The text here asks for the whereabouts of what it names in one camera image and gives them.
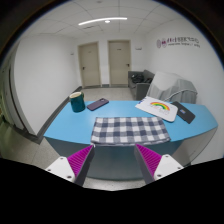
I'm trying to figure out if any black bag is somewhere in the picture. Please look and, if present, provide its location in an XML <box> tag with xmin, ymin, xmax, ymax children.
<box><xmin>131</xmin><ymin>73</ymin><xmax>145</xmax><ymax>84</ymax></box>

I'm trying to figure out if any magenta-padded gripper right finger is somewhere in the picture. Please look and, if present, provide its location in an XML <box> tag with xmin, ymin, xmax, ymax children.
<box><xmin>133</xmin><ymin>143</ymin><xmax>185</xmax><ymax>185</ymax></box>

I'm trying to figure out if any grey sofa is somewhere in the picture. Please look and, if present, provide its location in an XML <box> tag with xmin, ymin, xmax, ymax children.
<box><xmin>127</xmin><ymin>69</ymin><xmax>156</xmax><ymax>101</ymax></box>

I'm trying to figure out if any grey cloth-covered furniture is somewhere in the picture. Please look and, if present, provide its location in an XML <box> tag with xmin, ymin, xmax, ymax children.
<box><xmin>146</xmin><ymin>70</ymin><xmax>198</xmax><ymax>104</ymax></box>

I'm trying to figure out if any purple smartphone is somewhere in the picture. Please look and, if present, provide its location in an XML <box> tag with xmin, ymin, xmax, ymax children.
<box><xmin>86</xmin><ymin>97</ymin><xmax>110</xmax><ymax>112</ymax></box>

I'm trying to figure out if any blue white checked towel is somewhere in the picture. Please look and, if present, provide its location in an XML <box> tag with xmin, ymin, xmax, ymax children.
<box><xmin>90</xmin><ymin>116</ymin><xmax>172</xmax><ymax>147</ymax></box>

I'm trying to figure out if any long ceiling light strip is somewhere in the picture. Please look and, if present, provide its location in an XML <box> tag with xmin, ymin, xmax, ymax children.
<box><xmin>78</xmin><ymin>16</ymin><xmax>128</xmax><ymax>27</ymax></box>

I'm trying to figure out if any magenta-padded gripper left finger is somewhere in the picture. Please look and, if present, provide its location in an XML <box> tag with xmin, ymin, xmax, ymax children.
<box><xmin>44</xmin><ymin>144</ymin><xmax>96</xmax><ymax>187</ymax></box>

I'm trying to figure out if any dark green mug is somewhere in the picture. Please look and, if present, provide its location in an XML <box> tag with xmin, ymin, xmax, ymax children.
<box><xmin>69</xmin><ymin>91</ymin><xmax>86</xmax><ymax>113</ymax></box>

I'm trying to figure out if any beige door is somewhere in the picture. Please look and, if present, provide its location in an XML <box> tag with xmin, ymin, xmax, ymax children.
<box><xmin>77</xmin><ymin>41</ymin><xmax>102</xmax><ymax>89</ymax></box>
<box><xmin>107</xmin><ymin>40</ymin><xmax>132</xmax><ymax>87</ymax></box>

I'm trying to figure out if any wall sign lettering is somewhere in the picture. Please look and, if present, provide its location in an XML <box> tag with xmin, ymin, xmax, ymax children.
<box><xmin>155</xmin><ymin>36</ymin><xmax>202</xmax><ymax>49</ymax></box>

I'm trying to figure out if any white rainbow-print mouse pad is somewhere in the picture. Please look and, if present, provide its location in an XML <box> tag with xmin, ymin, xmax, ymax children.
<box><xmin>134</xmin><ymin>96</ymin><xmax>179</xmax><ymax>123</ymax></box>

